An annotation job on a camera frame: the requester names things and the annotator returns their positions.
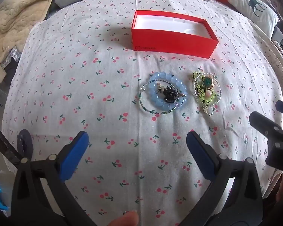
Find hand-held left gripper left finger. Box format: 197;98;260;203
11;131;97;226

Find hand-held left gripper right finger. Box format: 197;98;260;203
179;131;265;226

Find small silver bead chain ring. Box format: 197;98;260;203
202;104;214;116

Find silver bead chain bracelet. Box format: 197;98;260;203
193;73;222;106

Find thin green bead necklace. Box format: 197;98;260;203
140;80;187;116

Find yellow-green bead bracelet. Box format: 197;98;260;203
192;72;218;105

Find gold framed green gem pendant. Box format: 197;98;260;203
202;76;219;88

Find black bead charm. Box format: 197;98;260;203
162;86;179;104

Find blue bead bracelet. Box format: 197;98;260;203
149;72;187;104

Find red cardboard box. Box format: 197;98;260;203
131;10;219;59

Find person's left hand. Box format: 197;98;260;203
108;211;140;226

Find cherry print bedsheet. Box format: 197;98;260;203
1;0;283;226

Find white deer print pillow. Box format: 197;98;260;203
228;0;280;39

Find plaid cloth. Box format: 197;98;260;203
0;46;23;68

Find beige quilted blanket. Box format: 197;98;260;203
0;0;60;64

